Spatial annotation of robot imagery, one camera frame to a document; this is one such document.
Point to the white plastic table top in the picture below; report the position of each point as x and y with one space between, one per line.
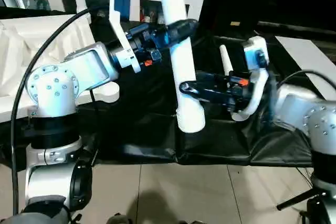
37 45

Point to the black work mat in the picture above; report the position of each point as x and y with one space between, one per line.
220 140

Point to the small yellow tag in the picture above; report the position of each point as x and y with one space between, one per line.
235 24

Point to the black folding stand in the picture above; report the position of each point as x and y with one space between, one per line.
299 199

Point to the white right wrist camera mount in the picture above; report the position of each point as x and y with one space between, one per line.
257 72

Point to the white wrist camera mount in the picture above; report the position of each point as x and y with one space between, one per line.
257 72
122 19

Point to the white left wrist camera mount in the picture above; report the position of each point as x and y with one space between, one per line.
122 19

